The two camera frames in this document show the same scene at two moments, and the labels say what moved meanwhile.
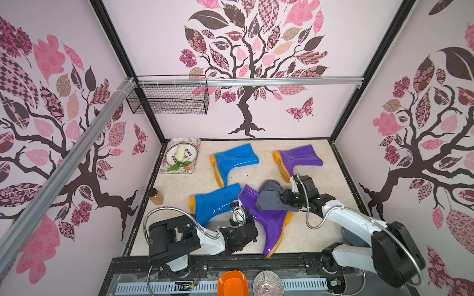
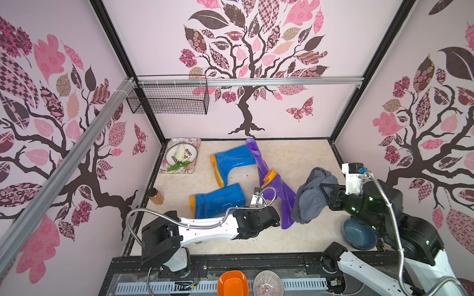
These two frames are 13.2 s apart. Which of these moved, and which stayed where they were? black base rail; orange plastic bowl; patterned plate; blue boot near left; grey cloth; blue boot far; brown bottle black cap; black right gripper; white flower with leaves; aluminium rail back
Moved: grey cloth; black right gripper
Stayed: blue boot near left; brown bottle black cap; blue boot far; black base rail; orange plastic bowl; white flower with leaves; aluminium rail back; patterned plate
